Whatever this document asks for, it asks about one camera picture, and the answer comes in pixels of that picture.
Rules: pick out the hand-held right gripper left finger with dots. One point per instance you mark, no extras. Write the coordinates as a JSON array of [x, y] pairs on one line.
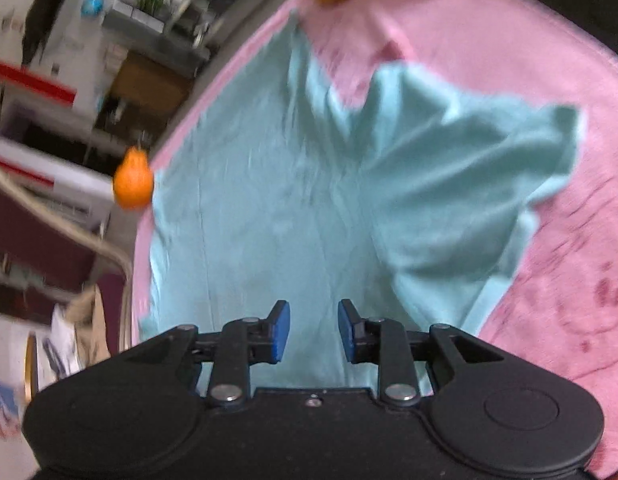
[[281, 332]]

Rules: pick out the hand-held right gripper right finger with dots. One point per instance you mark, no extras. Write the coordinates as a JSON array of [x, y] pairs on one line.
[[346, 332]]

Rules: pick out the teal t-shirt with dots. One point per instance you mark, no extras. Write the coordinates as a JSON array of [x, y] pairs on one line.
[[289, 210]]

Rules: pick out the beige cloth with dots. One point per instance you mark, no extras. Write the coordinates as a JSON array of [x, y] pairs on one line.
[[96, 325]]

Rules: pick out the bumpy orange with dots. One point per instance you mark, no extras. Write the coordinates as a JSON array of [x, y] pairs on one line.
[[134, 182]]

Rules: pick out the pink printed blanket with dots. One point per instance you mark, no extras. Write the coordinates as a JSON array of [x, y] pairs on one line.
[[564, 260]]

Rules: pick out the wooden cabinet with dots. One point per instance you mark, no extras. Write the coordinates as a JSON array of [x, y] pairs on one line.
[[144, 85]]

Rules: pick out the grey shelf unit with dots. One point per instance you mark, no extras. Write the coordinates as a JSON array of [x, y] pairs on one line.
[[159, 40]]

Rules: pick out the potted green plant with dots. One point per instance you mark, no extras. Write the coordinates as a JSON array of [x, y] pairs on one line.
[[151, 1]]

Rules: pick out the blue round object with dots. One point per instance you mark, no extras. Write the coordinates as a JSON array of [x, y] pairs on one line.
[[91, 6]]

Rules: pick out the maroon chair with gold frame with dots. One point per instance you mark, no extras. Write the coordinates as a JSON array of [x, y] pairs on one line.
[[39, 240]]

